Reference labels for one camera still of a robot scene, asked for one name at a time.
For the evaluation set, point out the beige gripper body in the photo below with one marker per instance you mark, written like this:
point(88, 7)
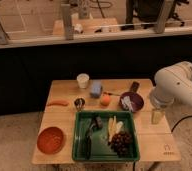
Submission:
point(157, 115)

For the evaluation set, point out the blue sponge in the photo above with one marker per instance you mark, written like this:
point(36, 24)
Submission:
point(96, 89)

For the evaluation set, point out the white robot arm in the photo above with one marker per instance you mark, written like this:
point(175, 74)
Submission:
point(172, 82)

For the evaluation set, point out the small metal cup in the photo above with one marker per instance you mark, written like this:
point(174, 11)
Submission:
point(79, 103)

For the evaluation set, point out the white paper cup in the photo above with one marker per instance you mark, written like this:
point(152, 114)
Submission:
point(82, 80)

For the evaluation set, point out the purple bowl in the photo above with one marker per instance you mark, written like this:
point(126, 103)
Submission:
point(136, 99)

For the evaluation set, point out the white crumpled item in bowl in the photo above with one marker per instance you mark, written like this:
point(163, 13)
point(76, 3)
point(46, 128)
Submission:
point(127, 104)

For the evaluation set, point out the dark brown block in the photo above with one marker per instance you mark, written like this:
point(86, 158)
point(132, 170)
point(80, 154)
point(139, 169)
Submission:
point(134, 87)

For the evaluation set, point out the yellow banana pieces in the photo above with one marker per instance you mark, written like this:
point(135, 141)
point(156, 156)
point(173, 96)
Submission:
point(114, 127)

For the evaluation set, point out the dark grape bunch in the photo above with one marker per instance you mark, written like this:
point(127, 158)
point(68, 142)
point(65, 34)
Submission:
point(121, 142)

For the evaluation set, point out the orange fruit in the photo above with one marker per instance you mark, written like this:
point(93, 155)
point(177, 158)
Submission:
point(105, 100)

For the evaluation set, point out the black utensil in tray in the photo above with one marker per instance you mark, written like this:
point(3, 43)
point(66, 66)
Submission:
point(96, 124)

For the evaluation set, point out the green plastic tray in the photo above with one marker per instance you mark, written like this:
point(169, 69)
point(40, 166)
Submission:
point(100, 148)

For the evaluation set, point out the orange carrot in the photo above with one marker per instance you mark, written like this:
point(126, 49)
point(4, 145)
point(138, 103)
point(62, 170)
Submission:
point(58, 102)

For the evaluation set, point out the wooden table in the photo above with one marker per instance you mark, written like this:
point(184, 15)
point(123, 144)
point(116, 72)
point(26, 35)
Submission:
point(156, 142)

